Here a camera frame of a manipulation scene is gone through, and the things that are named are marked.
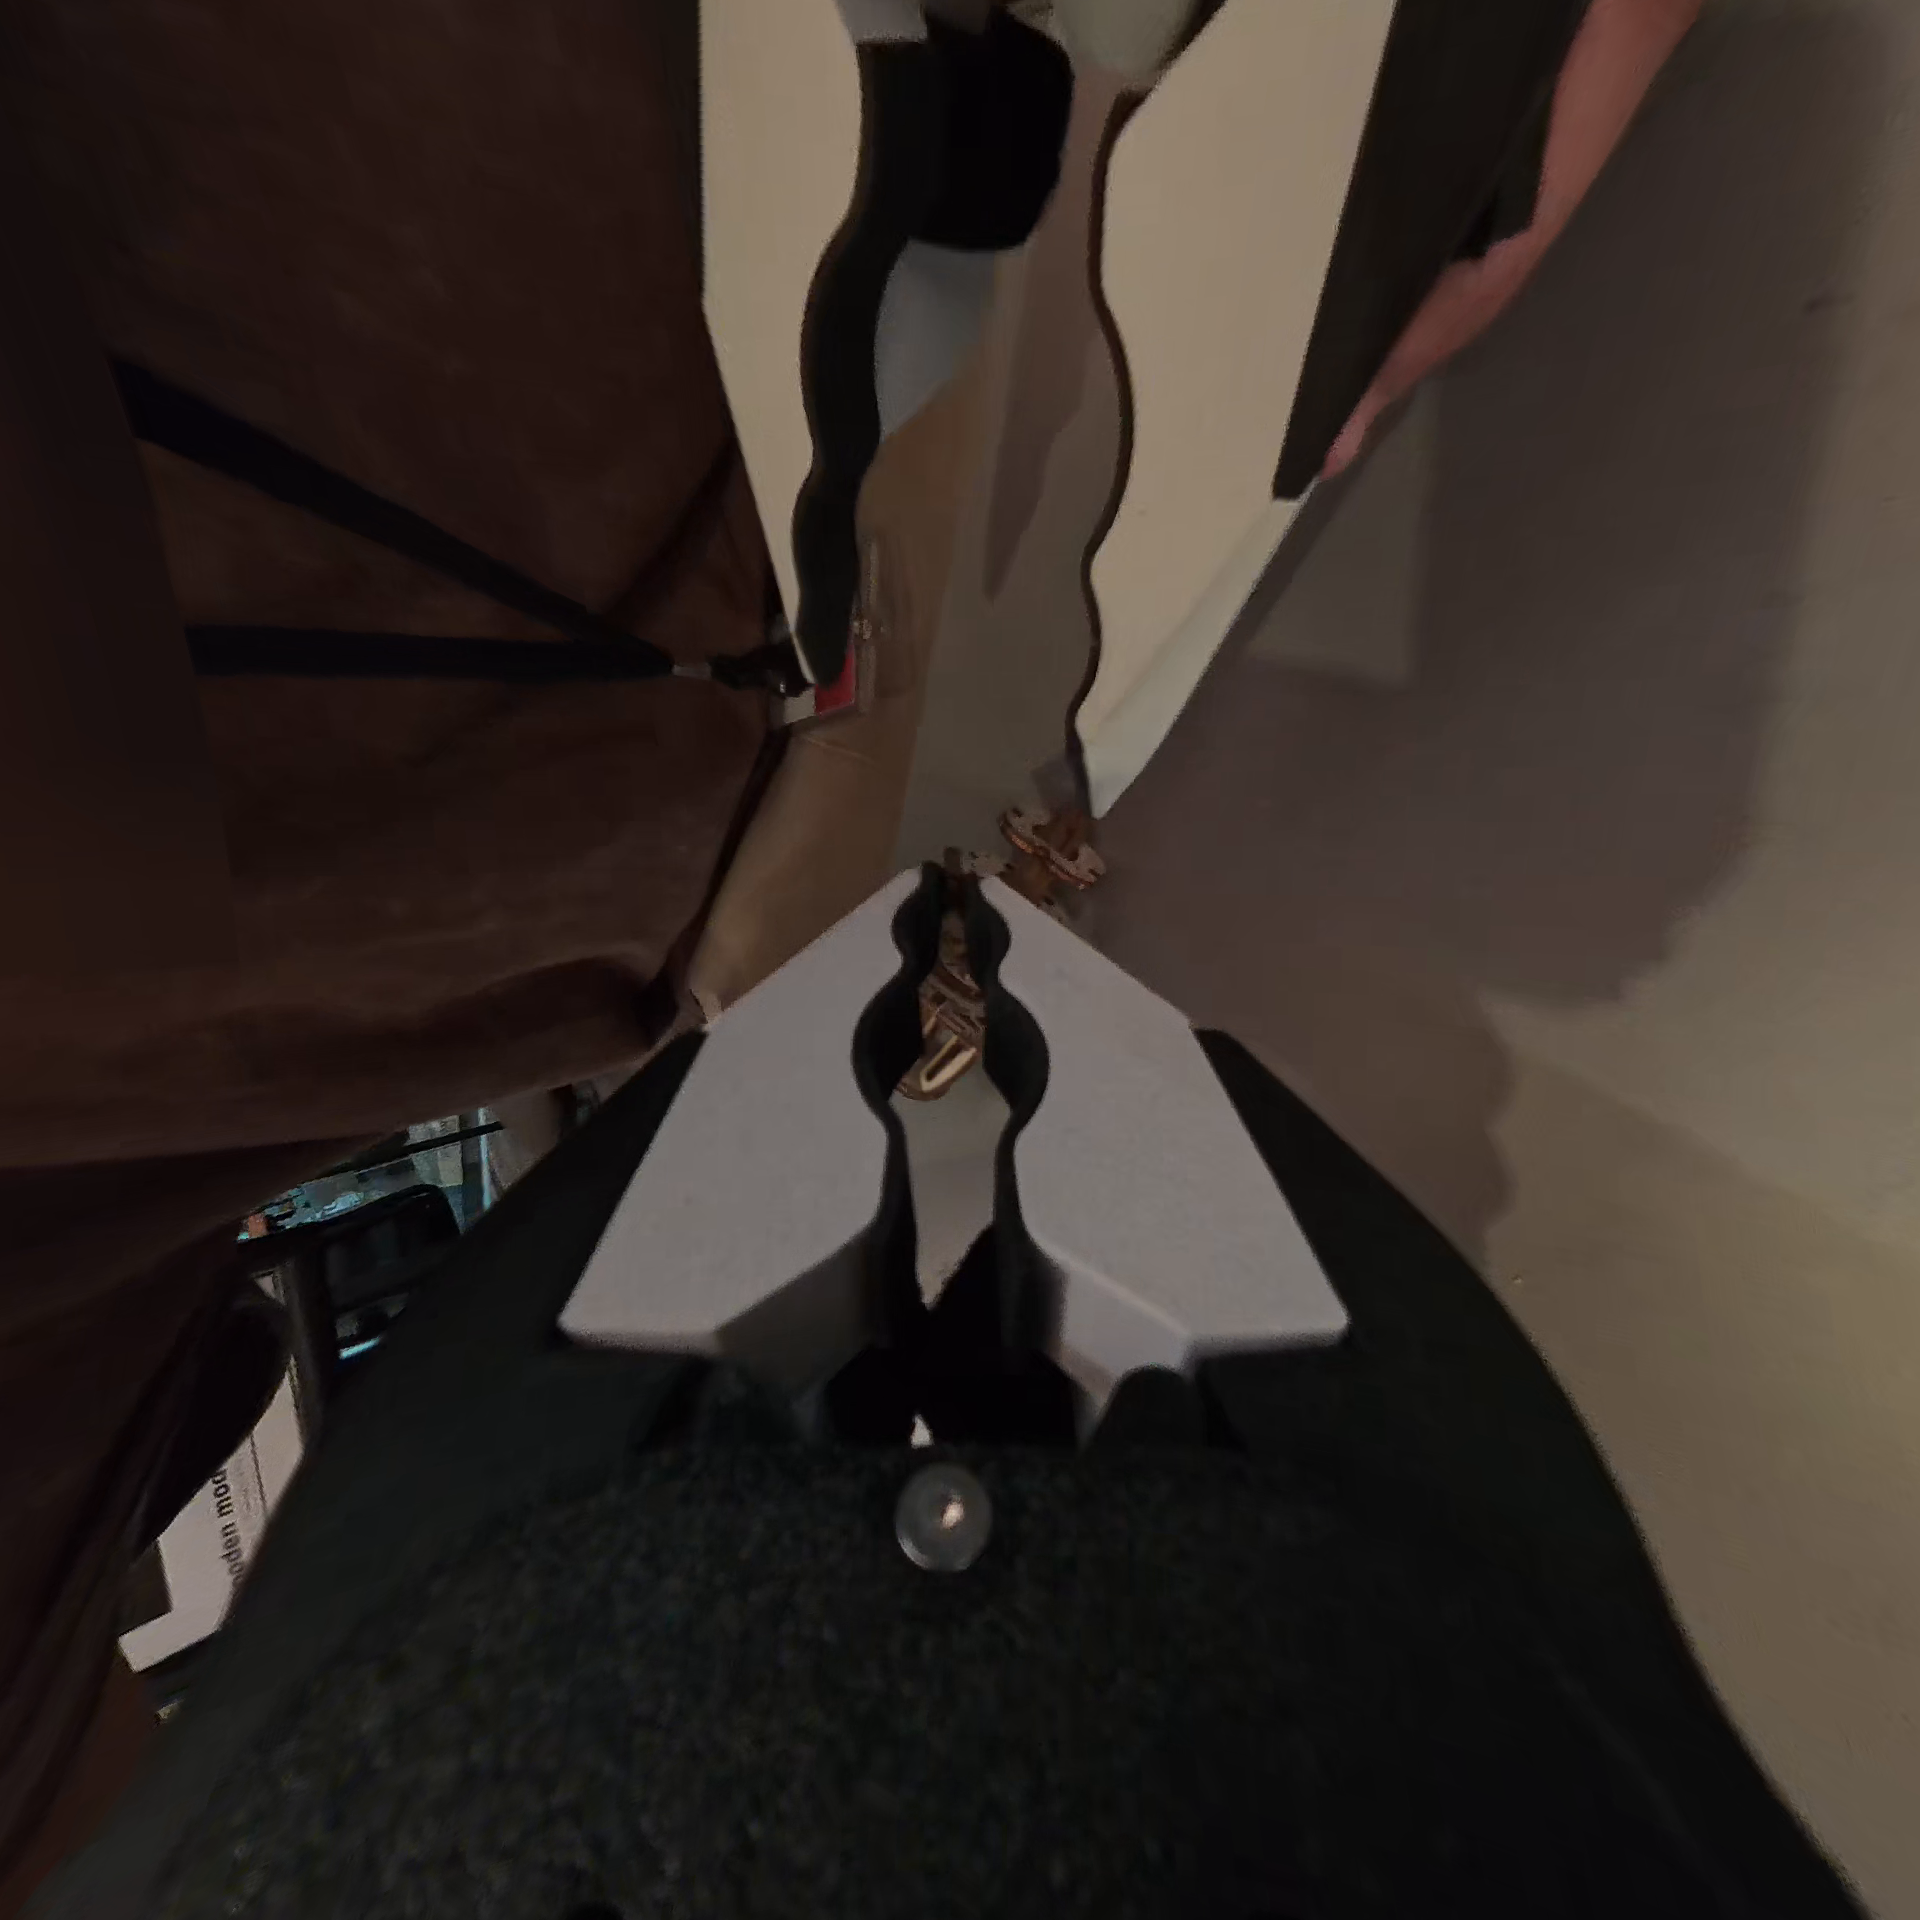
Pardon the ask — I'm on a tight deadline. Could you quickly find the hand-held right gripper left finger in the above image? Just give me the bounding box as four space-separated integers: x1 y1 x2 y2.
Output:
557 866 963 1356

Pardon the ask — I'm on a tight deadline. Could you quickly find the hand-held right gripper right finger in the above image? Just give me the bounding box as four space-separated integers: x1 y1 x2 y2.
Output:
966 878 1354 1377

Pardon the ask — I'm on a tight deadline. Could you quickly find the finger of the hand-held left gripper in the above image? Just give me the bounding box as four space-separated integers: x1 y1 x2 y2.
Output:
700 0 910 703
1055 0 1403 823

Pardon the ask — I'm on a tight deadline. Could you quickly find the wooden slotted model assembly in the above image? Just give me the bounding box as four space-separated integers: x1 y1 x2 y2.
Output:
896 855 994 1106

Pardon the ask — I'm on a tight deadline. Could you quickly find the wooden gear model part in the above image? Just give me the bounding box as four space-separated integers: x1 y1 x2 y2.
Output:
996 803 1112 922

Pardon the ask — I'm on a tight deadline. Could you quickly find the person's left hand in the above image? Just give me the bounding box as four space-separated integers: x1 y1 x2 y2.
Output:
1327 0 1707 459

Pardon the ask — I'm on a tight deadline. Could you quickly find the black chair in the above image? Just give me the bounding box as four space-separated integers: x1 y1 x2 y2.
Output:
240 1117 504 1443

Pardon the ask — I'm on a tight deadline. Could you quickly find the person's brown clothing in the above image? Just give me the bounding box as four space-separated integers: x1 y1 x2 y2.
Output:
0 0 788 1920

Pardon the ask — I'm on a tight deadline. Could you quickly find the white printed cardboard box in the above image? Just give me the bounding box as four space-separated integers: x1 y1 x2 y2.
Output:
117 1387 325 1677

